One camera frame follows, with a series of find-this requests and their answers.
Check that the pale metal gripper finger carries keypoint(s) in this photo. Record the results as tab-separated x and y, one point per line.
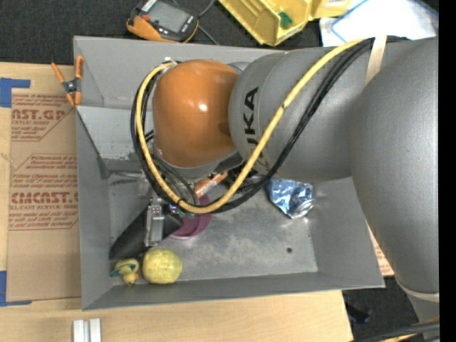
155	228

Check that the black triangular object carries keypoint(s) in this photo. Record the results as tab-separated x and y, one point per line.
130	239

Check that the orange and white tube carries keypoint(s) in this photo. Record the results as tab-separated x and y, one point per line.
209	185

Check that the purple cup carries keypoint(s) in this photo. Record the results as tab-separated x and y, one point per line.
194	224

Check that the yellow-green ball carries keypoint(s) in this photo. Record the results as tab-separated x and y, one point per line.
162	266

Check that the yellow toy duck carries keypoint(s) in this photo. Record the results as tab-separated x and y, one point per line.
125	271

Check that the grey metal bin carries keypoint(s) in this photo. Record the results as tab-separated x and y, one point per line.
249	237

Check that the crumpled blue silver foil packet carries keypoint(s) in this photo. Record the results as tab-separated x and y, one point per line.
290	198

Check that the brown cardboard board red print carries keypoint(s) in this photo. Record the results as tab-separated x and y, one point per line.
39	248

